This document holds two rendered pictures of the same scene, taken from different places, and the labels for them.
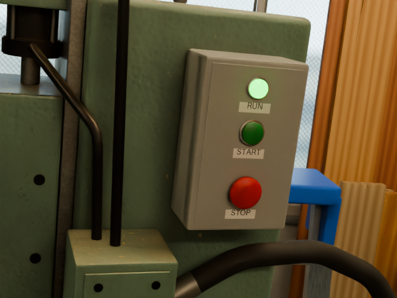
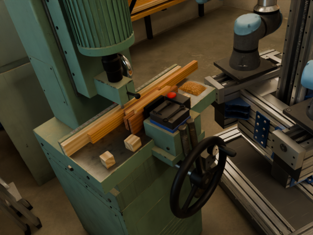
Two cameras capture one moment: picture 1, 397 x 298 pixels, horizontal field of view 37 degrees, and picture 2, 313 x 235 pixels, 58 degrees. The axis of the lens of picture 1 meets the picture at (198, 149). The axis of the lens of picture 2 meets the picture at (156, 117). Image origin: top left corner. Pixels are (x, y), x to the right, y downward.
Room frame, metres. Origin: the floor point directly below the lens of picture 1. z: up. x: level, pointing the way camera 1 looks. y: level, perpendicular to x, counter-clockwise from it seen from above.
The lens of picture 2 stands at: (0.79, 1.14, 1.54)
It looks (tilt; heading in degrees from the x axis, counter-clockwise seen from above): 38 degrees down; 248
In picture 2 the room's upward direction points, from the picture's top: 9 degrees counter-clockwise
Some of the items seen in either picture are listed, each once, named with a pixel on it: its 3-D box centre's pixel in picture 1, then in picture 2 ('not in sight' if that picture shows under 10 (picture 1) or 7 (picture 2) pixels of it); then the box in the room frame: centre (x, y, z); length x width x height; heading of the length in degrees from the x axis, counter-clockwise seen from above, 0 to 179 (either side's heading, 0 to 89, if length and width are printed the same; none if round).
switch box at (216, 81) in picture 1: (237, 140); not in sight; (0.55, -0.04, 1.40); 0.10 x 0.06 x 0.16; 109
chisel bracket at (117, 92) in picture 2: not in sight; (115, 88); (0.58, 0.29, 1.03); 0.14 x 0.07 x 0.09; 109
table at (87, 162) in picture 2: not in sight; (156, 128); (0.49, 0.40, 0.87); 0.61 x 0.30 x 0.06; 19
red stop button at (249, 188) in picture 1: (245, 193); not in sight; (0.51, -0.05, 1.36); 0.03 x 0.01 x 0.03; 109
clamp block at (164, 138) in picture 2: not in sight; (173, 127); (0.47, 0.48, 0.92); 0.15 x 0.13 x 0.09; 19
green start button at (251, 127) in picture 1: (252, 133); not in sight; (0.51, -0.05, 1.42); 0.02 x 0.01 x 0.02; 109
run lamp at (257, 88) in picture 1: (259, 88); not in sight; (0.51, -0.05, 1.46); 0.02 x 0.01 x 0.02; 109
